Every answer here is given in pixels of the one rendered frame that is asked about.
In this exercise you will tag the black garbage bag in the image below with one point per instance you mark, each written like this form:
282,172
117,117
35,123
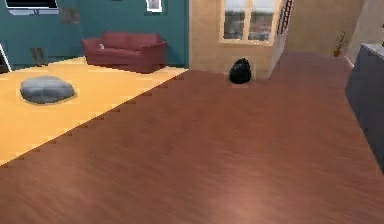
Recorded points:
240,71

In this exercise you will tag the dark red sofa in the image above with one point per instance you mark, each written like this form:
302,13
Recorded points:
126,51

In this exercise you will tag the cream framed window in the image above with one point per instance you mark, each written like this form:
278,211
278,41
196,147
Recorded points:
248,20

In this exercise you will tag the dark red ladder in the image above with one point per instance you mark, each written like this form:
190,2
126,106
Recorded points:
285,16

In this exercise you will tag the grey floor cushion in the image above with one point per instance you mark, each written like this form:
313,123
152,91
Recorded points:
46,89

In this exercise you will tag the potted house plant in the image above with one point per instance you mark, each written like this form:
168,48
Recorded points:
339,44

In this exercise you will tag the dark wooden stand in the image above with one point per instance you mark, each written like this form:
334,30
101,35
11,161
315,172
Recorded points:
39,56

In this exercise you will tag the black television set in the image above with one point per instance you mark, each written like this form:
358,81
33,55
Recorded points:
32,5

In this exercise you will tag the white framed dark object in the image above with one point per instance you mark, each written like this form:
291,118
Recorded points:
3,61

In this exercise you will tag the white framed wall picture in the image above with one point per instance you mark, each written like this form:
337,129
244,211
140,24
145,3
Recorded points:
154,5

